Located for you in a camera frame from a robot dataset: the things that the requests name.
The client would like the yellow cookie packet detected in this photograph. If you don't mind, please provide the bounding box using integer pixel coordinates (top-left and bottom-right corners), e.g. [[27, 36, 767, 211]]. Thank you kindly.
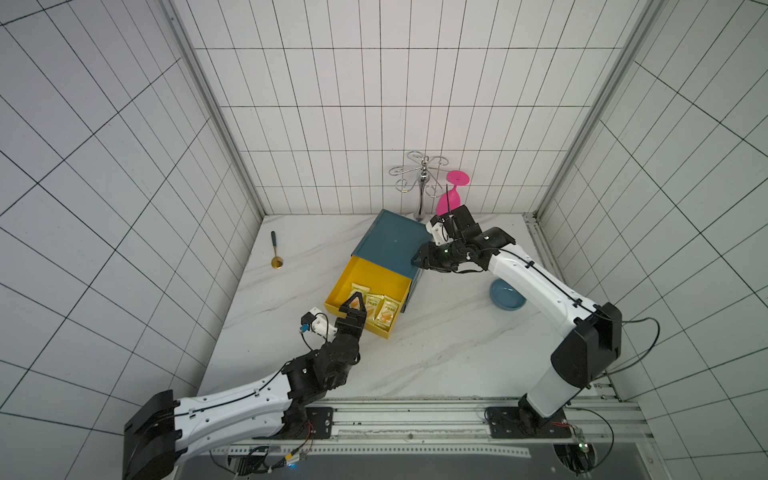
[[374, 296, 400, 330], [350, 283, 370, 299], [365, 293, 384, 319]]

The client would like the yellow top drawer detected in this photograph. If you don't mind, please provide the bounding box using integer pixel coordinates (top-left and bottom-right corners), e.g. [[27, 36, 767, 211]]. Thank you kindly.
[[325, 256, 412, 339]]

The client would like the teal drawer cabinet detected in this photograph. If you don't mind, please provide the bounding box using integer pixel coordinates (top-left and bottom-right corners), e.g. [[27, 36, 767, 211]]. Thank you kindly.
[[352, 209, 432, 308]]

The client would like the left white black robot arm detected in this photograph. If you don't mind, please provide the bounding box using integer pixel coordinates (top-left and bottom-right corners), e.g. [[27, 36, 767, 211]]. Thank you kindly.
[[121, 291, 367, 479]]

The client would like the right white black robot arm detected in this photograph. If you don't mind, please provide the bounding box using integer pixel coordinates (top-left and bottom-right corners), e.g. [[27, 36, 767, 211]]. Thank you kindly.
[[412, 220, 622, 436]]

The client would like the pink plastic wine glass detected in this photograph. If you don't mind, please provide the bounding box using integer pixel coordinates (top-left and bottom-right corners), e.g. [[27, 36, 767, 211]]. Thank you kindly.
[[435, 170, 470, 216]]

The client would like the blue ceramic bowl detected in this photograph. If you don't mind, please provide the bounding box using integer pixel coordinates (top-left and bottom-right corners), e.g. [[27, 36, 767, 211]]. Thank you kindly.
[[489, 278, 527, 311]]

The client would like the chrome glass holder stand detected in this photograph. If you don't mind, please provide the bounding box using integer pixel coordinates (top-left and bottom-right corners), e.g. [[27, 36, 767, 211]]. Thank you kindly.
[[388, 151, 449, 221]]

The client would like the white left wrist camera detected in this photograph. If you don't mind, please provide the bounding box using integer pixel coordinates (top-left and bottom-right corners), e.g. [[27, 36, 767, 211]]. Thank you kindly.
[[300, 308, 337, 342]]

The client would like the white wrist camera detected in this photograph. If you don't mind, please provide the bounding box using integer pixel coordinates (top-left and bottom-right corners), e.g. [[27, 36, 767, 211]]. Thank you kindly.
[[425, 215, 453, 246], [300, 308, 337, 342]]

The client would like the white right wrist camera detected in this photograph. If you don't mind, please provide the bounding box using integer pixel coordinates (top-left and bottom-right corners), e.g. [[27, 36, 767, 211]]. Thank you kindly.
[[425, 215, 453, 246]]

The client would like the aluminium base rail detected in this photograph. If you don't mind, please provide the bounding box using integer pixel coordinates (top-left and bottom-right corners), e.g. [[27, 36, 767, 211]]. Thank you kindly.
[[173, 395, 655, 460]]

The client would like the gold spoon teal handle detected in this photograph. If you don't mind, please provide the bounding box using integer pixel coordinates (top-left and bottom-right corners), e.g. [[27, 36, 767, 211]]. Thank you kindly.
[[270, 231, 284, 269]]

